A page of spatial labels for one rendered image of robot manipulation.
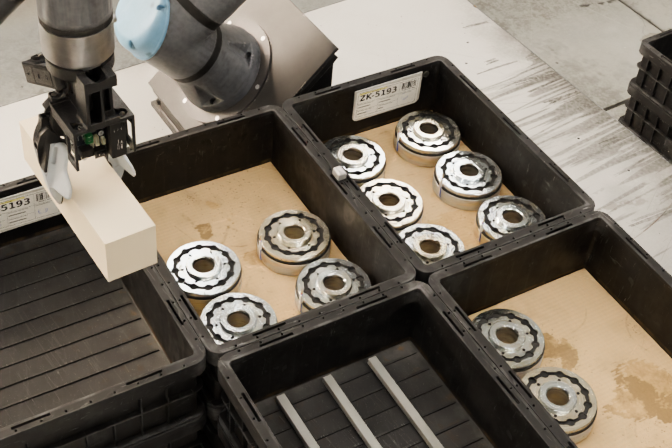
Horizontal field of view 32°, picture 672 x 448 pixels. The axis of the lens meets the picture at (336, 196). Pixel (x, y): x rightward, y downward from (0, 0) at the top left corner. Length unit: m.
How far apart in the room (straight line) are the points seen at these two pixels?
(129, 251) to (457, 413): 0.47
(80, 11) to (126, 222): 0.26
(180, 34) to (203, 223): 0.30
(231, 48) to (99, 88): 0.71
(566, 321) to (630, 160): 0.56
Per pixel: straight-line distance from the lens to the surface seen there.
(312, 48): 1.89
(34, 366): 1.55
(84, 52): 1.21
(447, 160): 1.80
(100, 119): 1.26
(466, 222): 1.75
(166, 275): 1.50
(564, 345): 1.62
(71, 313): 1.60
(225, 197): 1.75
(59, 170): 1.34
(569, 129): 2.17
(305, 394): 1.51
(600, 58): 3.62
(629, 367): 1.62
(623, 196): 2.06
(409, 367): 1.55
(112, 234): 1.31
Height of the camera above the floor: 2.02
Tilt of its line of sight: 43 degrees down
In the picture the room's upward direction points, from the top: 5 degrees clockwise
